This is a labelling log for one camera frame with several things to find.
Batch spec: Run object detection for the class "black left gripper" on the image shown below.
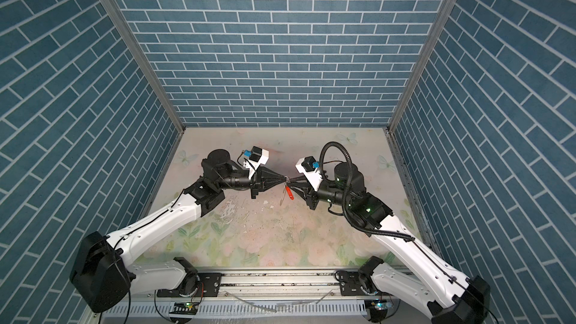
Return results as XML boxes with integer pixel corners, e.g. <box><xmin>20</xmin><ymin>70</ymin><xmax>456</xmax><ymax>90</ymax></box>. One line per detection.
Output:
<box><xmin>215</xmin><ymin>167</ymin><xmax>284</xmax><ymax>201</ymax></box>

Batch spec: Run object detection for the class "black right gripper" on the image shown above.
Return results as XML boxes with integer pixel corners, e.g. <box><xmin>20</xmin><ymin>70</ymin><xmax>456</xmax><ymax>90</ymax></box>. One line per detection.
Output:
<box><xmin>287</xmin><ymin>173</ymin><xmax>353</xmax><ymax>210</ymax></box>

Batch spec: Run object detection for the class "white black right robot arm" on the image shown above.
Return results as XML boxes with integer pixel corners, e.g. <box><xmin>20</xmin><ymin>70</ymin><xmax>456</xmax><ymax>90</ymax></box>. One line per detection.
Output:
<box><xmin>290</xmin><ymin>157</ymin><xmax>490</xmax><ymax>323</ymax></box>

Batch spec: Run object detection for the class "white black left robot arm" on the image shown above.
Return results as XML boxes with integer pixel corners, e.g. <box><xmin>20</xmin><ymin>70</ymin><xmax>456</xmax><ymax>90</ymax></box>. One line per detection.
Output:
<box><xmin>70</xmin><ymin>147</ymin><xmax>286</xmax><ymax>313</ymax></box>

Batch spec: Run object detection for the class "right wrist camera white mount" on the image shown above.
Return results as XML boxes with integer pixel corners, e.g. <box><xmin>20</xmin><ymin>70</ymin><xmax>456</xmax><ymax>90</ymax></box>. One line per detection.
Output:
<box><xmin>295</xmin><ymin>156</ymin><xmax>323</xmax><ymax>191</ymax></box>

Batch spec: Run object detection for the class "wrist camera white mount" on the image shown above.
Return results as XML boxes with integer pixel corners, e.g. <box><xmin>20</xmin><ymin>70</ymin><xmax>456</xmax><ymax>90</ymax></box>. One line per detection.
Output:
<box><xmin>295</xmin><ymin>156</ymin><xmax>323</xmax><ymax>191</ymax></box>
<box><xmin>241</xmin><ymin>146</ymin><xmax>269</xmax><ymax>179</ymax></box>

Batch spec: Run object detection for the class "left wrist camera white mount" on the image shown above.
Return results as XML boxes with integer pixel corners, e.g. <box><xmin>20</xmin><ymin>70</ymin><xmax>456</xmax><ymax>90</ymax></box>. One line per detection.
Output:
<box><xmin>241</xmin><ymin>146</ymin><xmax>269</xmax><ymax>179</ymax></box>

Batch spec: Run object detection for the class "black corrugated cable hose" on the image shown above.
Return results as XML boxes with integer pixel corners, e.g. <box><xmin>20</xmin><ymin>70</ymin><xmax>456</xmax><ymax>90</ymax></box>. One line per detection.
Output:
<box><xmin>319</xmin><ymin>141</ymin><xmax>416</xmax><ymax>242</ymax></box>

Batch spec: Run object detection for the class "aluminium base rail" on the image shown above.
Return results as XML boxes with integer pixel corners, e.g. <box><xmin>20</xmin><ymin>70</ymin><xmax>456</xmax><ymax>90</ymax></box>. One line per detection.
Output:
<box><xmin>197</xmin><ymin>267</ymin><xmax>406</xmax><ymax>300</ymax></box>

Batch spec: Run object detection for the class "white slotted cable duct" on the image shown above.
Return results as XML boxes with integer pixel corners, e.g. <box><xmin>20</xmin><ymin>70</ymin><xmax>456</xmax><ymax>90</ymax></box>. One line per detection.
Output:
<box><xmin>103</xmin><ymin>299</ymin><xmax>368</xmax><ymax>321</ymax></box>

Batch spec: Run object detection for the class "aluminium corner post right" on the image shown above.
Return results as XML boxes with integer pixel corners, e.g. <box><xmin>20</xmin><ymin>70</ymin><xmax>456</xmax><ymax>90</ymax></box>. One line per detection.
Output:
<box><xmin>388</xmin><ymin>0</ymin><xmax>476</xmax><ymax>134</ymax></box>

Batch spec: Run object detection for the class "aluminium corner post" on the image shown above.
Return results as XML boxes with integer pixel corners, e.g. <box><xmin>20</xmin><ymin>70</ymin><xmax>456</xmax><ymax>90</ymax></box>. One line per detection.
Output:
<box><xmin>388</xmin><ymin>0</ymin><xmax>476</xmax><ymax>134</ymax></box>
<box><xmin>77</xmin><ymin>0</ymin><xmax>185</xmax><ymax>135</ymax></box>

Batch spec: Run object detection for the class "aluminium corner post left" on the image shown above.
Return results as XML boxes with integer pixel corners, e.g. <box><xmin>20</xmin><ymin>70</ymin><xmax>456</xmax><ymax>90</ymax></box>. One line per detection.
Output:
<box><xmin>77</xmin><ymin>0</ymin><xmax>185</xmax><ymax>135</ymax></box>

